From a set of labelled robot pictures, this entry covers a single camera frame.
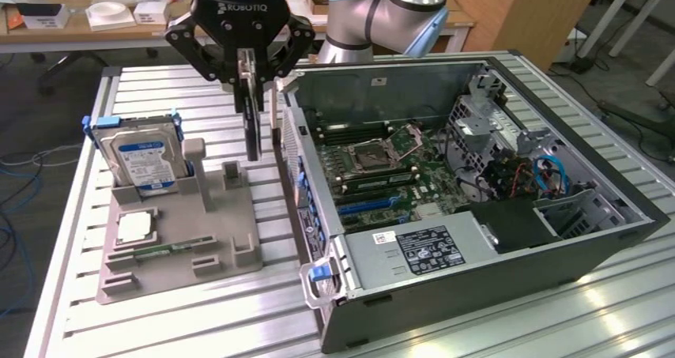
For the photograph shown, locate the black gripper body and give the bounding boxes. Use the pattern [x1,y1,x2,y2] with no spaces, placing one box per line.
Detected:
[189,0,292,65]

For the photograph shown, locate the black graphics card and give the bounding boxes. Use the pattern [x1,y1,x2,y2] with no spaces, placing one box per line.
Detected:
[235,47,264,163]

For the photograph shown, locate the white booklet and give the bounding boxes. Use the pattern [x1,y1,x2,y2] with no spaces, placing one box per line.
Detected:
[289,0,331,27]

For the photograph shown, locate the small white box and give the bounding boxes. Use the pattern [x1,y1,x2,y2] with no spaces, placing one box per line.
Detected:
[132,0,173,26]

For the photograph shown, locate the white boxes on desk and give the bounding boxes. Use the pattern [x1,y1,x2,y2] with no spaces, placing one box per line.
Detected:
[85,1,137,32]

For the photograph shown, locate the wooden desk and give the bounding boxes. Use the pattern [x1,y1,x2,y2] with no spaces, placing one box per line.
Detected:
[0,0,476,65]

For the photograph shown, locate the black office chair base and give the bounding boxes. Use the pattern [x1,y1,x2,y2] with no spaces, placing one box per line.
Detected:
[28,47,163,96]

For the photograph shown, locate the white box with black lid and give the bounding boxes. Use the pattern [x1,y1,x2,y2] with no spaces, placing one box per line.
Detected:
[15,2,71,30]

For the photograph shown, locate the CPU socket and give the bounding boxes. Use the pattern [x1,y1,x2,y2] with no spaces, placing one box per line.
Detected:
[346,138,402,175]

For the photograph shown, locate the metal socket cover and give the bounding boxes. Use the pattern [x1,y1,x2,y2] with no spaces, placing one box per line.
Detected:
[387,123,426,161]

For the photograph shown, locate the hard disk with blue caddy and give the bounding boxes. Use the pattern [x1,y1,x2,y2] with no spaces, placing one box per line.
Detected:
[83,108,185,197]

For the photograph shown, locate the green RAM stick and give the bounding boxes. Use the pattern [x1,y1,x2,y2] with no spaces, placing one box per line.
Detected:
[133,237,199,258]
[342,170,418,191]

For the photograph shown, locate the black expansion slot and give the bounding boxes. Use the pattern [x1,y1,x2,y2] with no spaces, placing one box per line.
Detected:
[336,184,416,202]

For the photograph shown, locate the metal disk bay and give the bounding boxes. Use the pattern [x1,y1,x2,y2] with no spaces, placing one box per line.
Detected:
[447,67,528,165]

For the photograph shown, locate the green motherboard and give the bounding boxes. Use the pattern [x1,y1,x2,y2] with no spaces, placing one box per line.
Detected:
[315,120,466,232]

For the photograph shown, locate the blue expansion slot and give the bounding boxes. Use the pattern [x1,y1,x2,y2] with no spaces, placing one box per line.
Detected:
[335,197,406,219]

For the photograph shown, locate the grey parts rack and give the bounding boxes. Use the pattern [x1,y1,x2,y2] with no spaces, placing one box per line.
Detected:
[93,138,264,306]

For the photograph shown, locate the wooden cabinet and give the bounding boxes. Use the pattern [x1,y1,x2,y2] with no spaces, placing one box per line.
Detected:
[442,0,606,70]

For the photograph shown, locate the silver CPU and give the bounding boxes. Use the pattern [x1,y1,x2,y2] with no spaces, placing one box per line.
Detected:
[116,212,157,243]

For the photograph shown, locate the silver chipset heatsink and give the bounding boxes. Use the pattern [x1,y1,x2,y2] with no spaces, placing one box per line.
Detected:
[416,202,451,220]

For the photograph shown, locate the black power adapter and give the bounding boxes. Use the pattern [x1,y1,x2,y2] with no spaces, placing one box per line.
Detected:
[568,57,600,74]

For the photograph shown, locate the grey power supply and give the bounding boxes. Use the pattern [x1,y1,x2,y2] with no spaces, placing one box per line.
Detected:
[336,211,500,292]

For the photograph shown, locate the grey disk bay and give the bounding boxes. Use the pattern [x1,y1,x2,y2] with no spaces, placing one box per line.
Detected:
[531,187,634,240]

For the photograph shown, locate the black floor stand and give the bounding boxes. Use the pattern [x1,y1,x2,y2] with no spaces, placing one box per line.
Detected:
[598,92,675,138]

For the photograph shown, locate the black open PC case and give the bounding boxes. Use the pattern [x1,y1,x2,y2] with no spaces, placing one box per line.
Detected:
[268,55,672,354]

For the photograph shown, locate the white floor cable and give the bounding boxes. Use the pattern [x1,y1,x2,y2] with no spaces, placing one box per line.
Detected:
[0,143,85,170]

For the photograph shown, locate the black wire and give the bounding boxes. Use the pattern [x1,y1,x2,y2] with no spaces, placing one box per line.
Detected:
[446,132,491,201]

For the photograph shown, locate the blue floor cable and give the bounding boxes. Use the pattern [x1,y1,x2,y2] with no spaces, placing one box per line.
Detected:
[0,164,43,319]

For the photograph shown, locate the orange wire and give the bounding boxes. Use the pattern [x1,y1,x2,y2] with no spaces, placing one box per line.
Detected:
[514,164,530,197]

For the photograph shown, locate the blue wire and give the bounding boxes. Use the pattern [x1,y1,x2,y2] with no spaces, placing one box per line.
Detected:
[531,156,571,197]

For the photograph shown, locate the white table frame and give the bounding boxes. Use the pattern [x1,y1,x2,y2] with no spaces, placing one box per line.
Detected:
[576,0,675,86]

